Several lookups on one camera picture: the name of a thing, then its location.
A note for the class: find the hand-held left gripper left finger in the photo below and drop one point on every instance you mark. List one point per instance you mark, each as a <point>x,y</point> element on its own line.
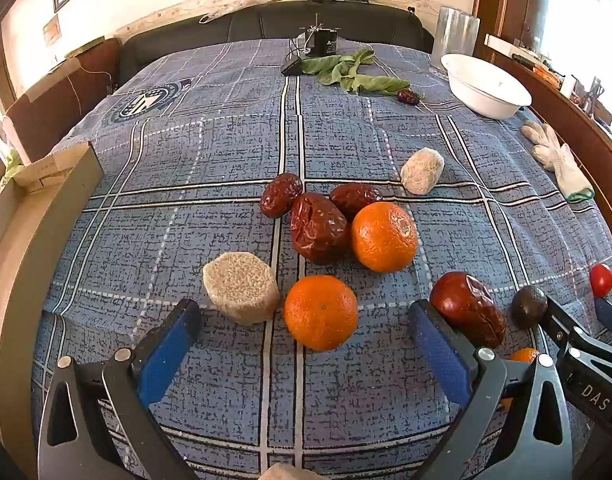
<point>166,355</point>

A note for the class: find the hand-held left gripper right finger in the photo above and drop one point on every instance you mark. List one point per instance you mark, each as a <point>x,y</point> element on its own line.
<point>441,355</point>

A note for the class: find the dark green avocado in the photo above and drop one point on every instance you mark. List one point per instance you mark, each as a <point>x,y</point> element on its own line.
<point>528,306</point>

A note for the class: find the red cherry tomato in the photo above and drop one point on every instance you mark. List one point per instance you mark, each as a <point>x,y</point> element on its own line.
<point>601,280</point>

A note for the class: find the orange mandarin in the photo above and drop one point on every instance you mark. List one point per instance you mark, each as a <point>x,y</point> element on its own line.
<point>321,312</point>
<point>523,355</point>
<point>384,236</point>

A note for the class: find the smooth red date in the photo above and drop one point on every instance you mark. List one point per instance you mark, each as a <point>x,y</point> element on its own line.
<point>468,307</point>

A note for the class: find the large red date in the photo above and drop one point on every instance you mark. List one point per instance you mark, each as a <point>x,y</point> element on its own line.
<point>318,227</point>

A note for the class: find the cardboard box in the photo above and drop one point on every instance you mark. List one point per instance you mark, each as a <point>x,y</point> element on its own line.
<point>51,170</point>

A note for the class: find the beige puffed rice cake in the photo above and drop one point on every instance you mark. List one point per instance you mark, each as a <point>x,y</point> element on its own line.
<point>286,472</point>
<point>422,170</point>
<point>241,287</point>

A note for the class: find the white work glove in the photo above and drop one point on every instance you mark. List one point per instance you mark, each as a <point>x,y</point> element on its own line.
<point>558,160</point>

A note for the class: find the wooden window ledge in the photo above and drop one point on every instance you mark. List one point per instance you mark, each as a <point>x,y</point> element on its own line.
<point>576,110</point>

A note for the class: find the white bowl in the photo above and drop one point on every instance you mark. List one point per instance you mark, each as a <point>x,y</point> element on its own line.
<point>486,85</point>

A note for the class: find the small dark date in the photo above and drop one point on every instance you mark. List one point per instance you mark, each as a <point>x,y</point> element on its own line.
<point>407,96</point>

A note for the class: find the brown wooden cabinet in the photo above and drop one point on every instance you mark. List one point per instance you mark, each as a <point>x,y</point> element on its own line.
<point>61,90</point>

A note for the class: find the green leafy sprig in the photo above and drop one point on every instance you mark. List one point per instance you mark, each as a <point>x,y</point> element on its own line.
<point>351,72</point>

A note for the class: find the clear plastic container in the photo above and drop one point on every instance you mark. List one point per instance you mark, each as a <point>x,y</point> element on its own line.
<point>453,35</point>

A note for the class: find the small black box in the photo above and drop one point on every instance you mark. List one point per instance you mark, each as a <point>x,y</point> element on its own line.
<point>291,66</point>

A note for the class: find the black cylindrical device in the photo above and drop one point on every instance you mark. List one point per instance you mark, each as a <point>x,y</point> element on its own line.
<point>321,40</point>

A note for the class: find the black leather sofa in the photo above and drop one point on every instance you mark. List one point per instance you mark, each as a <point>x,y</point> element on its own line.
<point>286,22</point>

